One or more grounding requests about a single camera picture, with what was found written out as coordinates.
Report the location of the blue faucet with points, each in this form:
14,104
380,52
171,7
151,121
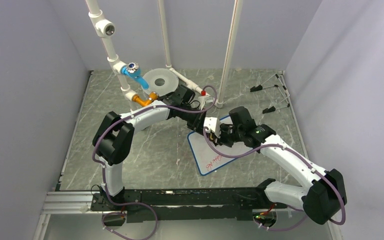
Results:
133,71

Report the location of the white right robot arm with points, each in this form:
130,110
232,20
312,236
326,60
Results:
321,193

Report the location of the orange brass faucet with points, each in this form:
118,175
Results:
143,102

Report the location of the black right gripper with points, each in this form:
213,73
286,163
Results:
221,139

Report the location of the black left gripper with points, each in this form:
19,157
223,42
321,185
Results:
197,125

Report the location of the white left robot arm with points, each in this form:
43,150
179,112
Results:
113,140

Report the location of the blue framed whiteboard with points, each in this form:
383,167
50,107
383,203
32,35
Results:
207,160

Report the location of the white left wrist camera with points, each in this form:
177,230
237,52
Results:
204,99

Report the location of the clear round plate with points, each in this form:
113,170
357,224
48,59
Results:
161,81

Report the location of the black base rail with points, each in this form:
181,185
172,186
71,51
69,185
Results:
240,203

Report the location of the white PVC pipe frame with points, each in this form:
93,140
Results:
105,29

